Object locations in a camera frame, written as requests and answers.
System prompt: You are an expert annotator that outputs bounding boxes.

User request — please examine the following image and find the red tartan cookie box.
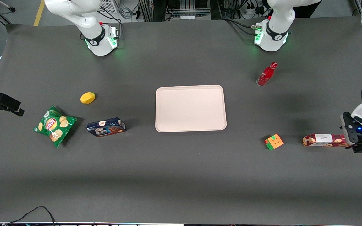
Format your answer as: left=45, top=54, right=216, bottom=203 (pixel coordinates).
left=303, top=133, right=351, bottom=148

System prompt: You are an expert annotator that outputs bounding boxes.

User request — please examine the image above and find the dark blue cookie box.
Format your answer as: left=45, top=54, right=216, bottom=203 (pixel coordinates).
left=86, top=117, right=126, bottom=137

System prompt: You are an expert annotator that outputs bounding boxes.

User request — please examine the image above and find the white perforated box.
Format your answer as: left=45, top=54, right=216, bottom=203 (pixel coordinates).
left=98, top=0, right=119, bottom=14

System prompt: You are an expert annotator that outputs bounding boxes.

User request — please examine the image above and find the cream plastic tray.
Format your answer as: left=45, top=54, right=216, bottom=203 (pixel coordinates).
left=155, top=85, right=227, bottom=132

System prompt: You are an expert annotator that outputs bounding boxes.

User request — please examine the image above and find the green chips bag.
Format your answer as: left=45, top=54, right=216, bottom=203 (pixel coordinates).
left=33, top=105, right=78, bottom=148

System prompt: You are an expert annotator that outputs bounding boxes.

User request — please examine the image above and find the colourful puzzle cube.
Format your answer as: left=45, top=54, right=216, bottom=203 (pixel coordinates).
left=264, top=134, right=284, bottom=151

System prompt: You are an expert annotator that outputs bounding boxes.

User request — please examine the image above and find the yellow lemon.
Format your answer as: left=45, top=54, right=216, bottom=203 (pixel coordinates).
left=80, top=92, right=96, bottom=105

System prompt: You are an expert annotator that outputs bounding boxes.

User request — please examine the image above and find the red soda bottle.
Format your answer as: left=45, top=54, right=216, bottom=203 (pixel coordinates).
left=256, top=62, right=277, bottom=87

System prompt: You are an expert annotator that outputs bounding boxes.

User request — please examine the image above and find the aluminium equipment rack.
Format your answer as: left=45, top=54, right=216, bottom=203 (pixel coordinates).
left=138, top=0, right=213, bottom=22

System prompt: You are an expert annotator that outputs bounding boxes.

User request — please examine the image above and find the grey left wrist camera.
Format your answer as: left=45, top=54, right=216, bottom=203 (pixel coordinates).
left=340, top=112, right=358, bottom=145

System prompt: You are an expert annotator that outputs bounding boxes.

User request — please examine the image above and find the long black looping cable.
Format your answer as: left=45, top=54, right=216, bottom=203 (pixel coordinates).
left=3, top=206, right=57, bottom=226

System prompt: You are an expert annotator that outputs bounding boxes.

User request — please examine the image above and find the coiled grey cable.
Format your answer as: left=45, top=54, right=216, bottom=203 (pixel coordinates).
left=118, top=4, right=133, bottom=20

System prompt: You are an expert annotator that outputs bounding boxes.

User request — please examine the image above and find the black arm base cable bundle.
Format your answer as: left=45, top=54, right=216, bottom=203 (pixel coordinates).
left=221, top=17, right=263, bottom=37

